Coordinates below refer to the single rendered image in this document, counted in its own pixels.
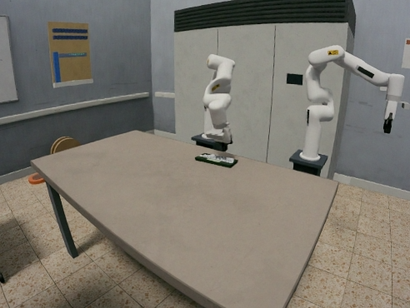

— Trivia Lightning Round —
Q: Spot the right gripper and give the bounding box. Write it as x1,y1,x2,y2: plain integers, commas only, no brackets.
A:
214,125,233,152

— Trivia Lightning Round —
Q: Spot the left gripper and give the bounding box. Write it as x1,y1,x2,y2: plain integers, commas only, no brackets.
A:
383,99,398,134

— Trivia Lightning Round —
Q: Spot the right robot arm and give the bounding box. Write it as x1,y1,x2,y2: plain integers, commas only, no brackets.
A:
202,54,235,140

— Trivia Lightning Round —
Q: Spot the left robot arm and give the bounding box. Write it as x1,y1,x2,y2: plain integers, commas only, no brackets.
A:
299,45,405,161

